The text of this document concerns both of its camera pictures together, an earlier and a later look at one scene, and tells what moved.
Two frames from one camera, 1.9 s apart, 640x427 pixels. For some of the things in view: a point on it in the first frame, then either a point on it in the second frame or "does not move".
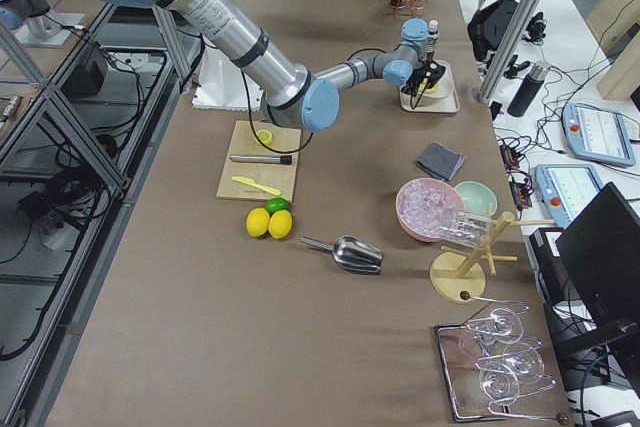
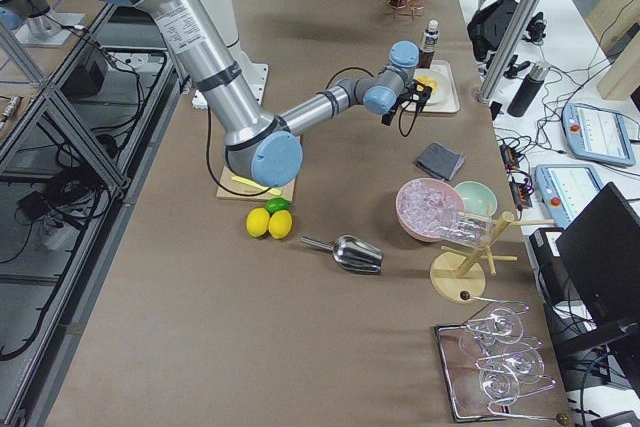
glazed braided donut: x=428 y=90 does not move
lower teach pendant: x=566 y=189 does not move
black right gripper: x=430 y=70 -> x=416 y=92
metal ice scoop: x=353 y=252 does not move
